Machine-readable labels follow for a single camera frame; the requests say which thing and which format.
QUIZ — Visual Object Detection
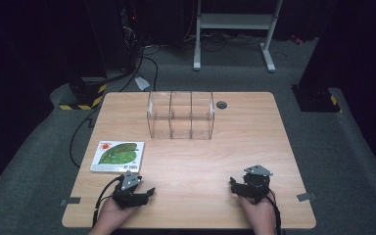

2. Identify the black floor cable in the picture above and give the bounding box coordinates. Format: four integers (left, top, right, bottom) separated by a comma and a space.
69, 107, 101, 169
118, 45, 162, 93

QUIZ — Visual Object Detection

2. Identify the left hand-held gripper black cable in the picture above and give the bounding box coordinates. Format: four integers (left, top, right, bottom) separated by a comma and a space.
91, 175, 125, 228

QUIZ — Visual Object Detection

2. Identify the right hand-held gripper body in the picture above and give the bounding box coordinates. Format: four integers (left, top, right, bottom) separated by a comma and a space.
240, 164, 274, 205

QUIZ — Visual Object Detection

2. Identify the grey tape strip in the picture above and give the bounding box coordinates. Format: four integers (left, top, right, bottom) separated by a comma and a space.
296, 192, 317, 203
60, 196, 82, 207

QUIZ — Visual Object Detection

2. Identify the white power adapter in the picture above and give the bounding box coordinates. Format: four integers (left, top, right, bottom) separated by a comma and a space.
133, 75, 152, 92

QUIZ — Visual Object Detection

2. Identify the clear acrylic divided organizer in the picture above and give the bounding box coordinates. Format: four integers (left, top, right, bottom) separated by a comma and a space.
146, 90, 216, 141

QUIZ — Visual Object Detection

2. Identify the person's left hand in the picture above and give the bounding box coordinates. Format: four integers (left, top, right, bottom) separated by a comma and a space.
94, 196, 137, 233

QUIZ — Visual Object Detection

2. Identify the right hand-held gripper black cable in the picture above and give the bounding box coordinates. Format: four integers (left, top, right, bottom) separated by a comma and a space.
264, 189, 284, 235

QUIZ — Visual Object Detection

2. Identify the hand-held gripper black cable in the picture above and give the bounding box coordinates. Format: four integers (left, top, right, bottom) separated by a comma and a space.
91, 175, 125, 228
264, 189, 284, 235

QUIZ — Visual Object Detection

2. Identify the black post yellow striped base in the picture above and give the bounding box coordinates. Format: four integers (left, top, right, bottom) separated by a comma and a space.
58, 75, 108, 112
290, 83, 343, 114

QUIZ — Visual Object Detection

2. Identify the person's right hand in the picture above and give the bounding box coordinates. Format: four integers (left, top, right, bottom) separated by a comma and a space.
239, 191, 278, 233

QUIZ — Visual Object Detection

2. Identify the dark equipment rack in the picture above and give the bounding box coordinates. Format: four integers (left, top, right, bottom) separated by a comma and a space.
118, 0, 145, 74

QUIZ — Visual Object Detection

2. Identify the small red floor object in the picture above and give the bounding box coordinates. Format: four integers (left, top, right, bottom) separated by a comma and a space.
289, 33, 306, 46

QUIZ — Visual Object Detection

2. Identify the bundle of floor cables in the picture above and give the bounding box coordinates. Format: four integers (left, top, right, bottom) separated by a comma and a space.
182, 29, 266, 54

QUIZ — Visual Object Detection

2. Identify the green leaf picture book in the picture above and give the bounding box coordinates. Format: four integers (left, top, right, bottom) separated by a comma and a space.
89, 140, 146, 174

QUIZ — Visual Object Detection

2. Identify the white metal stand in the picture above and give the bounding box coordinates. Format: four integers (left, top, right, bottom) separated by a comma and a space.
192, 0, 285, 73

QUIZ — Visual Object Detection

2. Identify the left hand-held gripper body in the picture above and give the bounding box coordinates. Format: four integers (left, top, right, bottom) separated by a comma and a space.
112, 169, 145, 210

